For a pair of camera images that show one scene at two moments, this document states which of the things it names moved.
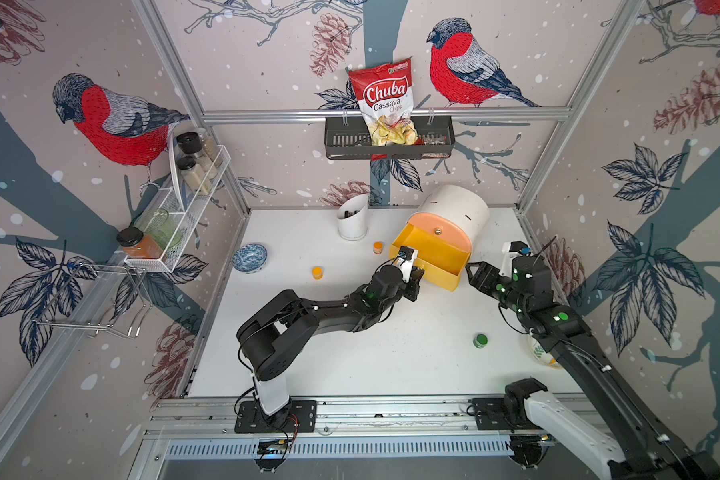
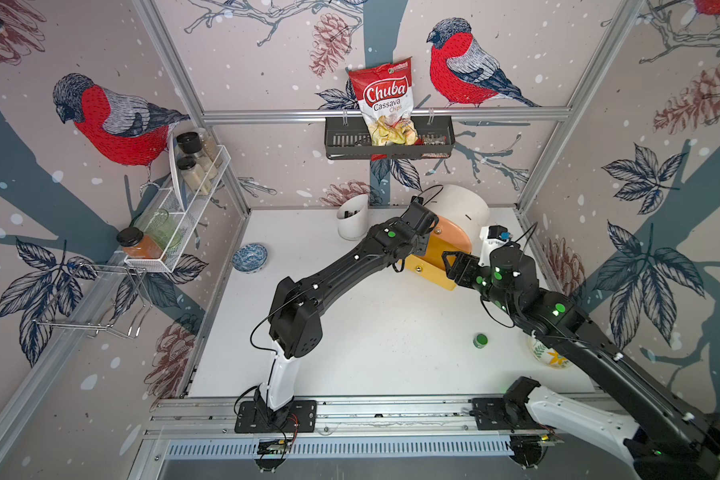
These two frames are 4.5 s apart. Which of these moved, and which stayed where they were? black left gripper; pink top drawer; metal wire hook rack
Moved: black left gripper
Stayed: pink top drawer; metal wire hook rack
